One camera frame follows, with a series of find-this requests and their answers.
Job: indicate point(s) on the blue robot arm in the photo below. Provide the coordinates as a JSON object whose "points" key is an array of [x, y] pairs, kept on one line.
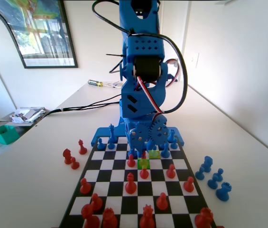
{"points": [[143, 107]]}

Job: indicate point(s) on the black and white chess board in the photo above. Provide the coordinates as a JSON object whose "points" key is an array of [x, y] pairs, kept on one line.
{"points": [[114, 175]]}

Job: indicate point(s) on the blue rook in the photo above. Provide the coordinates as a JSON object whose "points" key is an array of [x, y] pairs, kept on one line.
{"points": [[224, 192], [171, 137]]}

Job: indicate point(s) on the blue pawn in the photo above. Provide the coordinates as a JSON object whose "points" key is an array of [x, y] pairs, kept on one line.
{"points": [[174, 145], [199, 175], [212, 183], [219, 176], [110, 146], [100, 145]]}

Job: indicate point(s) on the blue king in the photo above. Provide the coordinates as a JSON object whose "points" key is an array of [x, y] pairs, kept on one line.
{"points": [[112, 135]]}

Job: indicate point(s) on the red bishop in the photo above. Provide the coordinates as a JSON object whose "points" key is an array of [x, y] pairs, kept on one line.
{"points": [[82, 149], [130, 186]]}

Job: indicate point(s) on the small paper packet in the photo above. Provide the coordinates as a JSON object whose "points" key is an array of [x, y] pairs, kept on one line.
{"points": [[117, 84]]}

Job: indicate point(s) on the blue knight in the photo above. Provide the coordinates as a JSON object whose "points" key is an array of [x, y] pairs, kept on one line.
{"points": [[207, 165]]}

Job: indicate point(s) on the red queen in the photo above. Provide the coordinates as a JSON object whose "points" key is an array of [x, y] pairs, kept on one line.
{"points": [[146, 219]]}

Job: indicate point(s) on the yellow and black screwdriver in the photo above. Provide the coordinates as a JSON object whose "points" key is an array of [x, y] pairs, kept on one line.
{"points": [[95, 83]]}

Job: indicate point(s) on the red knight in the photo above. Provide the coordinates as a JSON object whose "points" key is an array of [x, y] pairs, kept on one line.
{"points": [[67, 156]]}

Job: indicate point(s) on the black zip tie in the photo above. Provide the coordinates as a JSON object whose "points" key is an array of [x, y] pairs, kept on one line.
{"points": [[114, 55]]}

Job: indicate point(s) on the pile of papers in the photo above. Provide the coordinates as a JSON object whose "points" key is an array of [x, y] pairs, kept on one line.
{"points": [[27, 115]]}

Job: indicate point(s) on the green plastic bin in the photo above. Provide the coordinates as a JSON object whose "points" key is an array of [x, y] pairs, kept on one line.
{"points": [[3, 136]]}

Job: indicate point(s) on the black framed poster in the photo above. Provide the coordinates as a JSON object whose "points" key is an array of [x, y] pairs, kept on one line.
{"points": [[46, 28]]}

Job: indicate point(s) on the blue base plate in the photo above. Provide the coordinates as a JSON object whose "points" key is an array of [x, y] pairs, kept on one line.
{"points": [[100, 131]]}

